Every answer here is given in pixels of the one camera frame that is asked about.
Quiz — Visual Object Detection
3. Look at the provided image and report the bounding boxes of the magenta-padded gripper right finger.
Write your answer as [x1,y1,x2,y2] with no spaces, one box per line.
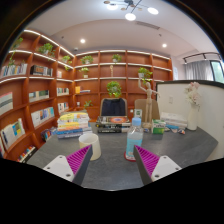
[132,144,182,187]

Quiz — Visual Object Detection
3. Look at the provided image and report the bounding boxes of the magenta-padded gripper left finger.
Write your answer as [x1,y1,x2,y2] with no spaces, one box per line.
[42,144,95,187]

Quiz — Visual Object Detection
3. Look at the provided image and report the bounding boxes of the clear blue-capped water bottle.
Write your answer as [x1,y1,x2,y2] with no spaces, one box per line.
[125,117,145,161]

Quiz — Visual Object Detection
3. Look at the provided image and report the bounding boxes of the grey-spined thick book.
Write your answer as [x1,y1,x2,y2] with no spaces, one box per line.
[56,132,93,140]

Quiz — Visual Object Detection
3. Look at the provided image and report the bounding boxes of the cream white cup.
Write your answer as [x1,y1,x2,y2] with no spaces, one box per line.
[78,132,102,162]

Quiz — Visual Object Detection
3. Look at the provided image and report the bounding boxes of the blue-spined book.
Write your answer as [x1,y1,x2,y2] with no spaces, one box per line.
[55,128,92,135]

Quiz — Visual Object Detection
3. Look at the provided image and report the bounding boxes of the green white box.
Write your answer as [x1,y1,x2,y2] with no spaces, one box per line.
[151,119,167,135]

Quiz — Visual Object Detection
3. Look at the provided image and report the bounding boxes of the white vase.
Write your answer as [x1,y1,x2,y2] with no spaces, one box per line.
[187,104,200,132]

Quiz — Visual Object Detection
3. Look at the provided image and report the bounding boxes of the white green carton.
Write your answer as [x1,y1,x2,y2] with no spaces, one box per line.
[133,108,143,119]

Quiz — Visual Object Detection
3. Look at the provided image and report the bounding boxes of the wooden artist mannequin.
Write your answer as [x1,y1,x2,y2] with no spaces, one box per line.
[138,79,161,130]

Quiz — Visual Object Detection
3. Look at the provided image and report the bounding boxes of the tan chair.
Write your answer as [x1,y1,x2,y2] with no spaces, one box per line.
[133,98,156,120]

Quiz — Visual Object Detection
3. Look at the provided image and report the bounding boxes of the white desk partition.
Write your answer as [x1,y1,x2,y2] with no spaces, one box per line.
[155,79,224,163]

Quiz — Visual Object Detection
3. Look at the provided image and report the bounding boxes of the black book orange print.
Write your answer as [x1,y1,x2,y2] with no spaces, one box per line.
[96,115,131,125]

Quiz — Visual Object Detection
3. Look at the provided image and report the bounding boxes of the pink white flower bouquet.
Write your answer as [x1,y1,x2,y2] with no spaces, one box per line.
[184,81,203,110]

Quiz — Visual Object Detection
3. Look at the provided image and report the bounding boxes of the dark office chair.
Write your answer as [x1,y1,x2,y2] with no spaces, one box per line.
[99,97,128,118]

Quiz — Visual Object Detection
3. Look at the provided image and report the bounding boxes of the wooden shelf unit with books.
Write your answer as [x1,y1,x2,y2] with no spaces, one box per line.
[0,28,175,165]

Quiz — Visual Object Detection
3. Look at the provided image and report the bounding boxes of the grey curtain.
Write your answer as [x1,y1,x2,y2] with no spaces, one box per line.
[184,60,214,81]

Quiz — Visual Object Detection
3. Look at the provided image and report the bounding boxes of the window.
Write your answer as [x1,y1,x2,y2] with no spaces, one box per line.
[210,60,224,84]

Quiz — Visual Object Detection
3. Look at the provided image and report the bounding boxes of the black ceiling track light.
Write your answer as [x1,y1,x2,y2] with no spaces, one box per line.
[182,52,221,65]

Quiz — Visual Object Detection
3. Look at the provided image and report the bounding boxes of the ceiling air vent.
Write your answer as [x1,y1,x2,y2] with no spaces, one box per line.
[134,20,156,31]

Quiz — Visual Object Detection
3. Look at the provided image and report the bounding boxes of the multi-bulb ceiling lamp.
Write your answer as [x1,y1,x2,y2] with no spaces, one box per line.
[103,0,160,22]

